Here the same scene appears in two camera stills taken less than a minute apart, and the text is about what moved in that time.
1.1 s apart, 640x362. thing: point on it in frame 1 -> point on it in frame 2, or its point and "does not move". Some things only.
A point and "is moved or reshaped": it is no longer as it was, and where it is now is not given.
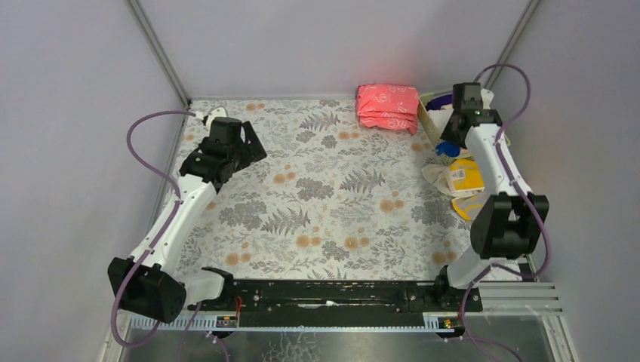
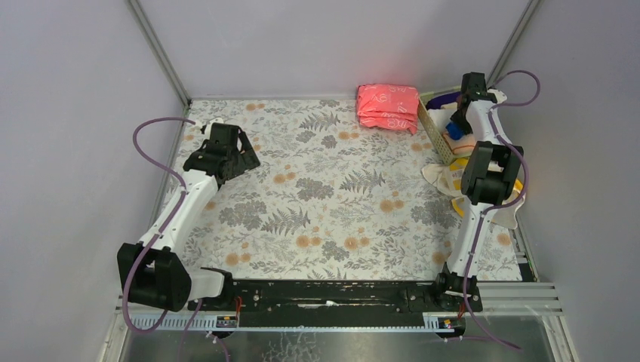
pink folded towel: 385,106 does not move
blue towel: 449,148 is moved or reshaped
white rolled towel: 440,118 does not move
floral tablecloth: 330,200 does not move
